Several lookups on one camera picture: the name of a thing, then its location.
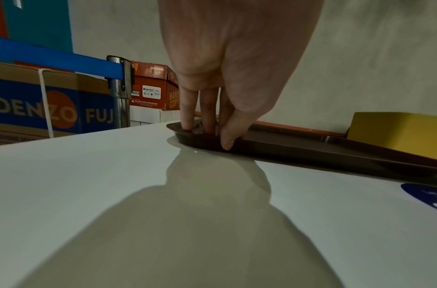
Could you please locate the person's left hand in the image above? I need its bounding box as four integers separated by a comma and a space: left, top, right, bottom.
157, 0, 325, 151

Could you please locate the dark brown plastic tray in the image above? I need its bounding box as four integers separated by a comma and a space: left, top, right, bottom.
166, 116, 437, 188

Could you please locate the orange paper ream box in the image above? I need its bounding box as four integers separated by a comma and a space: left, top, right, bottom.
129, 60, 181, 111

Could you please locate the white box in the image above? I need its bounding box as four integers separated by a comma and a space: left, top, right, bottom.
129, 106, 182, 127

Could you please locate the blue barrier belt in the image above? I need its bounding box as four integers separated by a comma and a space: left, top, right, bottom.
0, 34, 129, 83

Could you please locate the yellow box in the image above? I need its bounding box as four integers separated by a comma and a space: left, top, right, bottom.
347, 111, 437, 163

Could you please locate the teal and orange banner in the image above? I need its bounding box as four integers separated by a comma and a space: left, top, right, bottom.
0, 0, 74, 54

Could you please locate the cardboard box with blue print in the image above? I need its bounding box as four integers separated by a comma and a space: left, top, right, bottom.
0, 61, 122, 147

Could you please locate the blue oval sticker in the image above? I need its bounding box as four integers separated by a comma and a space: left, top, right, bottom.
400, 183, 437, 223

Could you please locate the chrome stanchion post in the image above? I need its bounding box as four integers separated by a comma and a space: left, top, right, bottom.
105, 55, 136, 130

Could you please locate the white packing strap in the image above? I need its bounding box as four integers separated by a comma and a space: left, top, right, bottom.
36, 69, 56, 139

